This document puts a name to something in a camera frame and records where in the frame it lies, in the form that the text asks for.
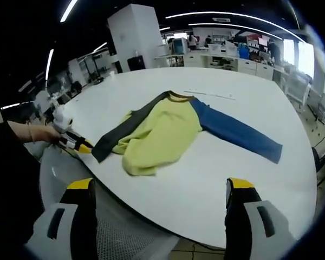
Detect person's black clothing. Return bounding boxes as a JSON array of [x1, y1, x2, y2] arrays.
[[0, 116, 44, 244]]

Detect white mesh office chair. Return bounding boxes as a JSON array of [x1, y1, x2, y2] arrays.
[[39, 146, 179, 260]]

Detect white counter cabinet row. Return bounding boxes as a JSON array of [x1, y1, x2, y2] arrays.
[[154, 51, 285, 82]]

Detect person's left hand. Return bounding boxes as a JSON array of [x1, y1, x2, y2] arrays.
[[29, 125, 62, 144]]

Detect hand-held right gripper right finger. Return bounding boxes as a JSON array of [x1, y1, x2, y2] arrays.
[[224, 178, 298, 260]]

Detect red blue wall banner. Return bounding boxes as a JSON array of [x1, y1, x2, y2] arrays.
[[232, 31, 258, 38]]

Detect white square pillar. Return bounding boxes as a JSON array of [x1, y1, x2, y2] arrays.
[[107, 3, 163, 73]]

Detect yellow black blue garment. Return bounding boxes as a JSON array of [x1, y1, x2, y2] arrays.
[[91, 90, 284, 177]]

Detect white wire rack cart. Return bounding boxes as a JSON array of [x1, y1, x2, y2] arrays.
[[285, 72, 313, 109]]

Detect blue storage box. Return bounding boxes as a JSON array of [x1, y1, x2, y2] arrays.
[[238, 44, 250, 59]]

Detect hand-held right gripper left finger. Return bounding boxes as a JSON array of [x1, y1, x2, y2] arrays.
[[24, 178, 98, 260]]

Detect black rectangular case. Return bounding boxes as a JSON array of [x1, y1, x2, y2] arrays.
[[127, 55, 146, 72]]

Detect teal panel machine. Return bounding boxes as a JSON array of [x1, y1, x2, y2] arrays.
[[171, 37, 190, 56]]

